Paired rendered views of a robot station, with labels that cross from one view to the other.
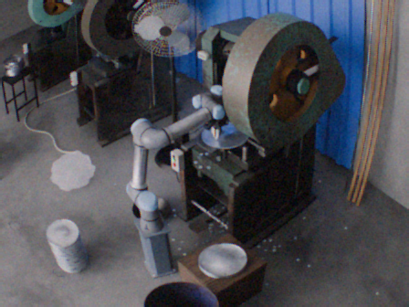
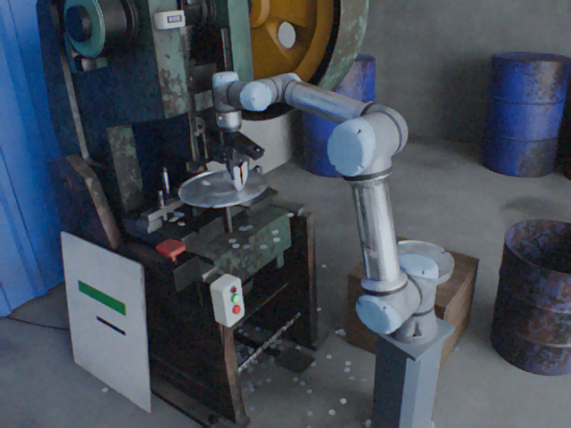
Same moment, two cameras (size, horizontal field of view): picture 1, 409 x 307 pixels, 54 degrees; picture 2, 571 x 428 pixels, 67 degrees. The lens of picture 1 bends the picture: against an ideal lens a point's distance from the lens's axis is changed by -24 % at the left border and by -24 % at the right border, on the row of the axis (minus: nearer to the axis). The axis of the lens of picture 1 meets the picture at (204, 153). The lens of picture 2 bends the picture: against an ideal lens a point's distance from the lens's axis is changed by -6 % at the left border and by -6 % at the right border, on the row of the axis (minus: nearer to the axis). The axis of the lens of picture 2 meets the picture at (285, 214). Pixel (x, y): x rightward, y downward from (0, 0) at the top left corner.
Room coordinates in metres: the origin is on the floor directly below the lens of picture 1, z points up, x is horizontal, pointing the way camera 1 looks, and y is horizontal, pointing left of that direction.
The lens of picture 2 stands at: (2.78, 1.27, 1.35)
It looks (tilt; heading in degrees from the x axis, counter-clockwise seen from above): 26 degrees down; 257
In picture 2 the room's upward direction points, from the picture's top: 4 degrees counter-clockwise
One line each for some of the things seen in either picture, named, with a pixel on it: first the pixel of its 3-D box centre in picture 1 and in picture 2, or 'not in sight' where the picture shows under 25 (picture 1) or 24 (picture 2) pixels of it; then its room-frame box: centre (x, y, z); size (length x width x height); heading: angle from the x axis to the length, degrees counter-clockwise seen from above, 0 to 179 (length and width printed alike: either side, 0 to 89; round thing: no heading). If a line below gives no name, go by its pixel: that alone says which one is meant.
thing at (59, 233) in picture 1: (61, 233); not in sight; (2.22, 1.04, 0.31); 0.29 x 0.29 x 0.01
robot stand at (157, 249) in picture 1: (156, 248); (404, 381); (2.21, 0.34, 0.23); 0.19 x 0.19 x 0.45; 24
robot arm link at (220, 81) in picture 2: (216, 95); (227, 92); (2.62, -0.09, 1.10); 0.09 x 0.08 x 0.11; 121
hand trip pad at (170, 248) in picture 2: not in sight; (172, 257); (2.84, 0.16, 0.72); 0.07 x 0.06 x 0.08; 130
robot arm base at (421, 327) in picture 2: (151, 219); (411, 313); (2.21, 0.34, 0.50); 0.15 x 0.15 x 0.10
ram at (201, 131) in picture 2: not in sight; (194, 108); (2.71, -0.20, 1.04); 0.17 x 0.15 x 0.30; 130
